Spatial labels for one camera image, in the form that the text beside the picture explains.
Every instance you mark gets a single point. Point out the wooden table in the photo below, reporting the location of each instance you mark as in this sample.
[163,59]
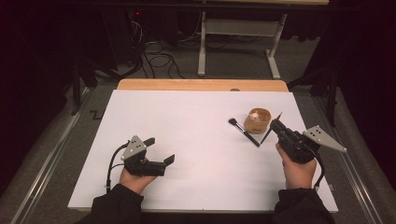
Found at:
[202,84]

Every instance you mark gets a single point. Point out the metal floor rail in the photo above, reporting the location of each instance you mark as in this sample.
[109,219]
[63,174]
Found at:
[46,161]
[348,174]

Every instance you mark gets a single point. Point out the white metal desk frame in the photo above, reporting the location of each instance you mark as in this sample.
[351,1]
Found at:
[201,46]

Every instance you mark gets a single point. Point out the white table cover sheet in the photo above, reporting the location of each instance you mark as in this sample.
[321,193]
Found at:
[193,124]

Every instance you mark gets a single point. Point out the black computer tower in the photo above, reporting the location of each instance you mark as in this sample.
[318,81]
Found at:
[121,37]

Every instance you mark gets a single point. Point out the black stand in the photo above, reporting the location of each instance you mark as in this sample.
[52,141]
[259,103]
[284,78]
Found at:
[332,99]
[76,87]

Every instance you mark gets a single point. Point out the small white figurine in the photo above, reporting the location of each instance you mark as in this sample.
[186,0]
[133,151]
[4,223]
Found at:
[254,117]

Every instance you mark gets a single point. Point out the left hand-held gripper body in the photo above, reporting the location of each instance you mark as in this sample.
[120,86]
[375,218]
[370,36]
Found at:
[140,166]

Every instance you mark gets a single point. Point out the round wooden cup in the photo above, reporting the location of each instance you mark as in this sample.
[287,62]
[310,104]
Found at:
[257,127]

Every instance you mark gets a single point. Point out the person's left hand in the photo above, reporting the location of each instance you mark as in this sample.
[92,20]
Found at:
[135,183]

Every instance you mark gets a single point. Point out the black makeup brush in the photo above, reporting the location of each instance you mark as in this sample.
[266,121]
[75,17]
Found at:
[246,133]

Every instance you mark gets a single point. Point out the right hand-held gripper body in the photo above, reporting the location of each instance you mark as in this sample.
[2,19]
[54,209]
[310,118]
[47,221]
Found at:
[295,146]

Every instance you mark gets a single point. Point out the person's right hand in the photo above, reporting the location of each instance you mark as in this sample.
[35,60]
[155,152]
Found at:
[297,175]

